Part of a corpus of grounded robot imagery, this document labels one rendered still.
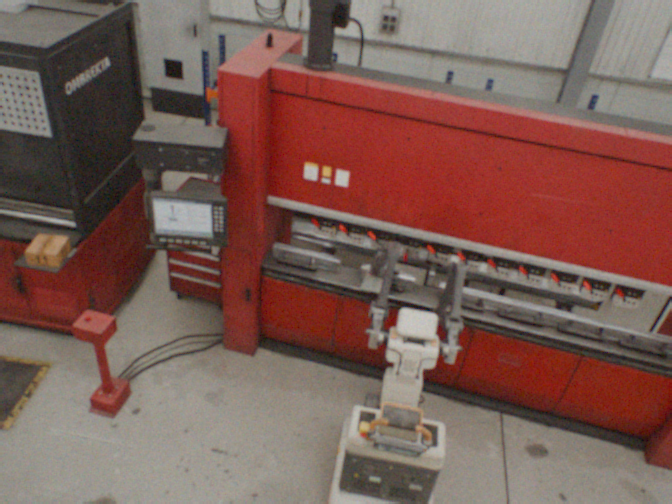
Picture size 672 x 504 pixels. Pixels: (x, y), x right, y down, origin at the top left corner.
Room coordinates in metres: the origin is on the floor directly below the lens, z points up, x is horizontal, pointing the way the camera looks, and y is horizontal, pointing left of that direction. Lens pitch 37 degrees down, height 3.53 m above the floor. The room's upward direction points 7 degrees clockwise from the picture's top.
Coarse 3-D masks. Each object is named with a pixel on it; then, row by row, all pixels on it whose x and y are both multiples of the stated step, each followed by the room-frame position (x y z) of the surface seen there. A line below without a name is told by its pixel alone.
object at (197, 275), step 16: (192, 176) 4.11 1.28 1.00; (192, 192) 3.90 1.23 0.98; (208, 192) 3.93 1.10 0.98; (176, 256) 3.63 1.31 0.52; (192, 256) 3.61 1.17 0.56; (208, 256) 3.56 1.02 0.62; (176, 272) 3.63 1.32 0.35; (192, 272) 3.61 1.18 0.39; (208, 272) 3.59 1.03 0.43; (176, 288) 3.64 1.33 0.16; (192, 288) 3.61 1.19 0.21; (208, 288) 3.59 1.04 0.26
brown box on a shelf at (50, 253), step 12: (36, 240) 2.92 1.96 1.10; (48, 240) 2.93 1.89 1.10; (60, 240) 2.95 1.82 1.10; (36, 252) 2.80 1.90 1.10; (48, 252) 2.81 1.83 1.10; (60, 252) 2.86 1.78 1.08; (72, 252) 2.96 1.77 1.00; (24, 264) 2.79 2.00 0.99; (36, 264) 2.79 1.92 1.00; (48, 264) 2.80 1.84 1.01; (60, 264) 2.82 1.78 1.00
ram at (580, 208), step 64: (320, 128) 3.28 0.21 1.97; (384, 128) 3.21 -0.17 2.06; (448, 128) 3.15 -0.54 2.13; (320, 192) 3.27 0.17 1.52; (384, 192) 3.20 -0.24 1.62; (448, 192) 3.14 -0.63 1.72; (512, 192) 3.07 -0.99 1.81; (576, 192) 3.01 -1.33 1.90; (640, 192) 2.96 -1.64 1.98; (512, 256) 3.05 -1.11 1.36; (576, 256) 2.99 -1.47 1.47; (640, 256) 2.93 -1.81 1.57
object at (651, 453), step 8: (664, 320) 3.43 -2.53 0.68; (664, 328) 3.37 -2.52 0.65; (664, 424) 2.71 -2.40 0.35; (656, 432) 2.73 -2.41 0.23; (664, 432) 2.65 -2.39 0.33; (648, 440) 2.75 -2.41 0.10; (656, 440) 2.67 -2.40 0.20; (664, 440) 2.61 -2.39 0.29; (648, 448) 2.69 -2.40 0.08; (656, 448) 2.62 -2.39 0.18; (664, 448) 2.61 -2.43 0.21; (648, 456) 2.64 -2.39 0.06; (656, 456) 2.61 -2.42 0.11; (664, 456) 2.60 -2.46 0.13; (656, 464) 2.61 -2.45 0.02; (664, 464) 2.60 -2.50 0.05
